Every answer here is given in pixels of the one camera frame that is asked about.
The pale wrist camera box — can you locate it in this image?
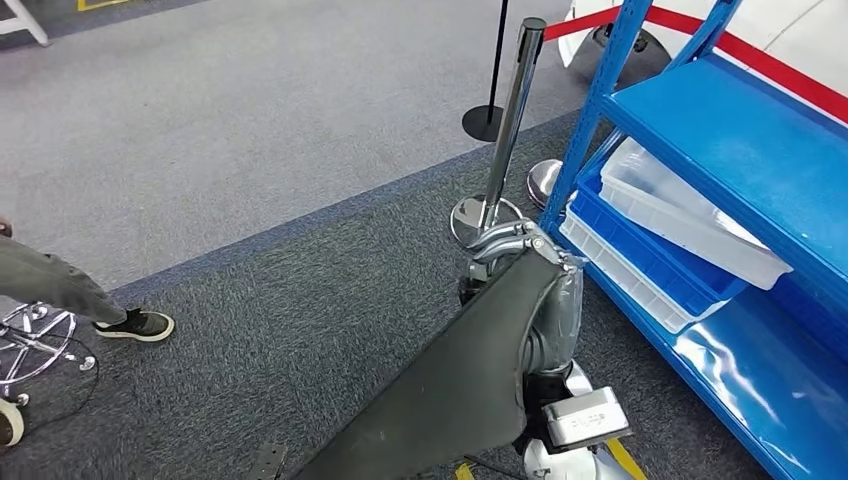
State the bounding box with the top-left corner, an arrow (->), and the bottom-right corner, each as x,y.
541,387 -> 632,455

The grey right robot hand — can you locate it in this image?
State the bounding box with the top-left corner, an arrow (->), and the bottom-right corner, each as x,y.
458,218 -> 586,376

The person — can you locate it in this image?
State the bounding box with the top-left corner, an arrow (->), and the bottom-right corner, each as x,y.
0,218 -> 177,344

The black stanchion with disc base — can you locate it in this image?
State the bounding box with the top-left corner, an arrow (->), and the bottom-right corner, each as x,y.
461,0 -> 511,144

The chrome stanchion post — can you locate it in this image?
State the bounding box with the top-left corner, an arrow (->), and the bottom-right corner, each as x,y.
450,17 -> 548,250
526,158 -> 566,211

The white furniture leg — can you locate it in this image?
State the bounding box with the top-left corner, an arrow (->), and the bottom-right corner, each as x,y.
0,0 -> 51,48

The blue metal shelf rack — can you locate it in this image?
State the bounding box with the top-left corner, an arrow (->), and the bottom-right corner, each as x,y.
537,0 -> 848,480

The chrome base stool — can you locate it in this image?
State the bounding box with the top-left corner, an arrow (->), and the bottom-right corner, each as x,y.
0,301 -> 101,448

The red barrier belt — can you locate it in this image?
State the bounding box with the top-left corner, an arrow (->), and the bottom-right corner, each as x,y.
543,5 -> 848,126

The black plastic plate bracket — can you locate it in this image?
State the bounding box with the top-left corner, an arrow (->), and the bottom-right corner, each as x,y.
291,251 -> 564,480

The yellow floor tape square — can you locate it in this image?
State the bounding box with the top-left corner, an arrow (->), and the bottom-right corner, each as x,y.
453,437 -> 649,480

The white car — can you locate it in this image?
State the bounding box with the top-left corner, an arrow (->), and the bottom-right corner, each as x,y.
557,0 -> 848,127

